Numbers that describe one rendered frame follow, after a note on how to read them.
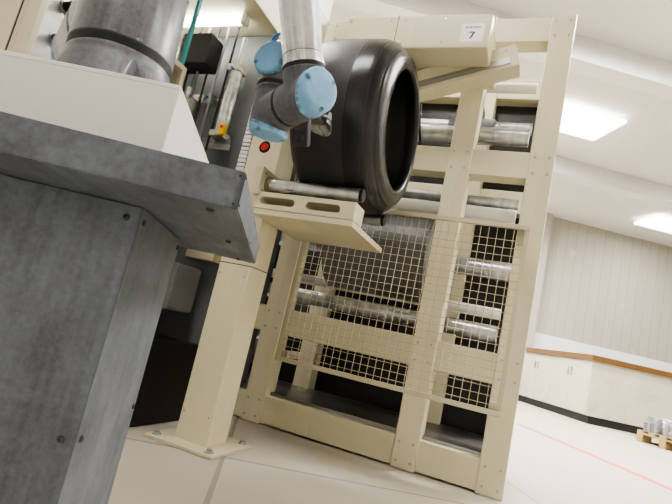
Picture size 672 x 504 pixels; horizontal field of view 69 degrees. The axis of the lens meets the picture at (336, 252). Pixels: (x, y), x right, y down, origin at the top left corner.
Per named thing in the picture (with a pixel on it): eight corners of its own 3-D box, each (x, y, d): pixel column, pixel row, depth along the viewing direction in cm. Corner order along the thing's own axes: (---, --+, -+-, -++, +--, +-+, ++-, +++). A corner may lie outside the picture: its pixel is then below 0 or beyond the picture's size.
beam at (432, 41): (339, 47, 209) (347, 16, 212) (357, 80, 233) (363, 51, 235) (487, 46, 187) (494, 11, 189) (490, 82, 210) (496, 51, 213)
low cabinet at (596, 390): (600, 417, 928) (606, 367, 943) (714, 451, 689) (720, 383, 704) (502, 395, 910) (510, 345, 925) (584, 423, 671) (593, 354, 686)
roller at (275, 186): (265, 193, 168) (263, 181, 166) (271, 189, 172) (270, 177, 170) (361, 205, 155) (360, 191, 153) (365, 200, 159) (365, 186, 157)
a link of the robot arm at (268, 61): (246, 75, 110) (255, 35, 112) (271, 103, 122) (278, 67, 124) (284, 73, 107) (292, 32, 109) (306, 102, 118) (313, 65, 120)
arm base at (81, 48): (137, 93, 63) (154, 24, 65) (1, 78, 65) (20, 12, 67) (190, 151, 82) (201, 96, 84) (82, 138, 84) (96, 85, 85)
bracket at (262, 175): (249, 192, 164) (256, 164, 165) (297, 225, 200) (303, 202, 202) (258, 193, 162) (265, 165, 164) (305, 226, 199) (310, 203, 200)
